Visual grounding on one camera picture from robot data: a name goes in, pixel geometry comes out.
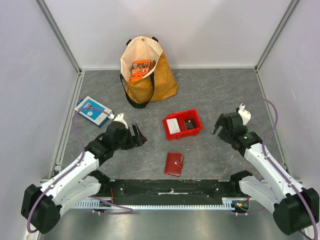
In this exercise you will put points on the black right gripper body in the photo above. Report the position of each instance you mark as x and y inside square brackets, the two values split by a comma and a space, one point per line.
[222, 124]

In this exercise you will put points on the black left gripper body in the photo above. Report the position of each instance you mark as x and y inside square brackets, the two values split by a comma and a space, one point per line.
[126, 141]

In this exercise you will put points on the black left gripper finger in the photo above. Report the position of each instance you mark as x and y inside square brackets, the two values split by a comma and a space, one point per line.
[138, 136]
[134, 144]

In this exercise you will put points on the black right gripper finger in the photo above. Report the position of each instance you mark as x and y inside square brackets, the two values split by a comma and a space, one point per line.
[224, 136]
[217, 124]

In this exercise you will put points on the red plastic bin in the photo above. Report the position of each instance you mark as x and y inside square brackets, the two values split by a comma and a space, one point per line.
[181, 117]

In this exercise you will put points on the red leather card holder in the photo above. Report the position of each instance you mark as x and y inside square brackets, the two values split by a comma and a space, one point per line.
[174, 164]

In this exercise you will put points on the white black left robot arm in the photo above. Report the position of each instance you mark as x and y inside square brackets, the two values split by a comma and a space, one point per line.
[44, 205]

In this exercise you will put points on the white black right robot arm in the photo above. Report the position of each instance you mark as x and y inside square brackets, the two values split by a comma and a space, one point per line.
[293, 207]

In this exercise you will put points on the black cards in bin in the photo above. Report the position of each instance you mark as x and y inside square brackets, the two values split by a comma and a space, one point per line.
[190, 124]

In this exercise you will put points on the white card stack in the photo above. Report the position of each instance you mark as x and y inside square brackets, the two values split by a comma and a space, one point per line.
[173, 126]

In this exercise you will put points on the blue white razor package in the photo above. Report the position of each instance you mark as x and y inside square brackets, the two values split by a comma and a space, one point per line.
[94, 111]

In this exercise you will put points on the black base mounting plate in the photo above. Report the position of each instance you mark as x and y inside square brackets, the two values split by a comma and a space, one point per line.
[120, 188]

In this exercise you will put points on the mustard yellow tote bag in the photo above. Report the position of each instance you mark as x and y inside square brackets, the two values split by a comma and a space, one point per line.
[158, 84]

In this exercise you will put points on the orange snack box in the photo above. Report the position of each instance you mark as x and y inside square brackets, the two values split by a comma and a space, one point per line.
[139, 69]

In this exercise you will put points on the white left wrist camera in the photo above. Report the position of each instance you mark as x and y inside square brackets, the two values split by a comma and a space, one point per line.
[118, 118]

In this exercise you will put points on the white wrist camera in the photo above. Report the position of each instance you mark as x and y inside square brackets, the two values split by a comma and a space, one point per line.
[245, 114]
[118, 118]

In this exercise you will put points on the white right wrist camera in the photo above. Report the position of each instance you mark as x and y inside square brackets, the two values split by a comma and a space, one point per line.
[245, 114]

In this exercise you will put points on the white slotted cable duct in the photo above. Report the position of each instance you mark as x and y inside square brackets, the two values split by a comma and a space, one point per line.
[95, 204]

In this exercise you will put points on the aluminium frame rail left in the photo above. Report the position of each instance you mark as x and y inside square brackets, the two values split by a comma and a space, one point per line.
[61, 146]

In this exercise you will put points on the aluminium frame rail right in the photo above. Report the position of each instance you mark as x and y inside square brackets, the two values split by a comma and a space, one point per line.
[272, 83]

